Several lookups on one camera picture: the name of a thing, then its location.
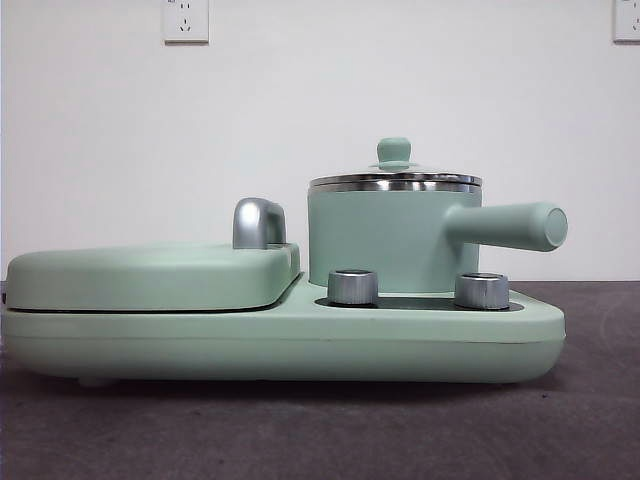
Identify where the white wall socket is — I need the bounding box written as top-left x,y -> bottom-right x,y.
613,0 -> 640,44
163,0 -> 210,45

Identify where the silver control knob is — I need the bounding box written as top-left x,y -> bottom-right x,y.
453,272 -> 511,310
327,268 -> 380,306

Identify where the mint green hinged griddle cover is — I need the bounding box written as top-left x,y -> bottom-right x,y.
5,242 -> 304,314

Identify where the black control panel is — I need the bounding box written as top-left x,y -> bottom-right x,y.
317,295 -> 524,312

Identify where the silver griddle cover handle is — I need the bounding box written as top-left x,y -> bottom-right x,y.
232,198 -> 288,250

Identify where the mint green cooker base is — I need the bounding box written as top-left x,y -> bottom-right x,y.
0,272 -> 567,388

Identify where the mint green steamer pot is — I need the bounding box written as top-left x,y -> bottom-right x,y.
305,180 -> 570,296

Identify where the glass lid with green knob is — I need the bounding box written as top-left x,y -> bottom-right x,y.
308,137 -> 484,188

